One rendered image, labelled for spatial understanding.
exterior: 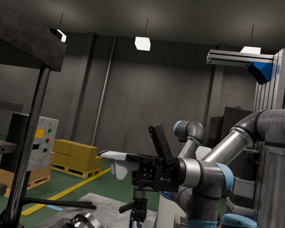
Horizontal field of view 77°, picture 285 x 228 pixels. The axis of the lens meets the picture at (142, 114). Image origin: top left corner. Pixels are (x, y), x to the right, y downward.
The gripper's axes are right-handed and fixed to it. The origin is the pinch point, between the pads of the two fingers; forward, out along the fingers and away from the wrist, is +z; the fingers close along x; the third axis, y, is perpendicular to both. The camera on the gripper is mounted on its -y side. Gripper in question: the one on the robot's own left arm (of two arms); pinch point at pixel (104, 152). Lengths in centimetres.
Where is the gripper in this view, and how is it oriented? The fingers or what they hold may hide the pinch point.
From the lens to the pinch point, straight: 45.1
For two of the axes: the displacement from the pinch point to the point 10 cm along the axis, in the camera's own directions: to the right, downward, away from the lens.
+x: -2.8, 1.7, 9.4
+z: -9.5, -2.0, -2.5
